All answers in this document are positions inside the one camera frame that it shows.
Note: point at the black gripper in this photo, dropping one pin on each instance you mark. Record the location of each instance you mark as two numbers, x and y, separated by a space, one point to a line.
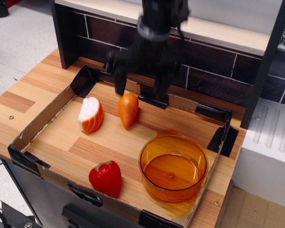
148 53

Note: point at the orange toy carrot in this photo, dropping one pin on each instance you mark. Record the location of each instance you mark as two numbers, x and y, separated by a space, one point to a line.
128 109

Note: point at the orange transparent plastic pot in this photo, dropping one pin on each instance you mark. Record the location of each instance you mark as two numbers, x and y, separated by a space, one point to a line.
173 166

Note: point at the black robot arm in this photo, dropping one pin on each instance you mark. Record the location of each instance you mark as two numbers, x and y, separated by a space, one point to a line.
164 8

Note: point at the cardboard fence with black tape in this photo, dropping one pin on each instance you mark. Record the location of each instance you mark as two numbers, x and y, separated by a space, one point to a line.
52 157

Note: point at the white orange salmon sushi toy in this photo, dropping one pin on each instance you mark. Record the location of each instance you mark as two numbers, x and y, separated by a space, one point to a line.
91 115

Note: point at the dark tile backsplash shelf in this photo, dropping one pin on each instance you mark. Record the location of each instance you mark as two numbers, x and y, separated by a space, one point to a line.
220 64

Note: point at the red toy strawberry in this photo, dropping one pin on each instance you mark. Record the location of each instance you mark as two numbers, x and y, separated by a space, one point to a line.
106 178

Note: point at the white ribbed sink drainboard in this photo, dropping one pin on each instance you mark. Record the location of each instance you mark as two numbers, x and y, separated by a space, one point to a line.
260 168

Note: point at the black object top left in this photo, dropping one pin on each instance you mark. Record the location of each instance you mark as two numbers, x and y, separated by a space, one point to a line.
4 12

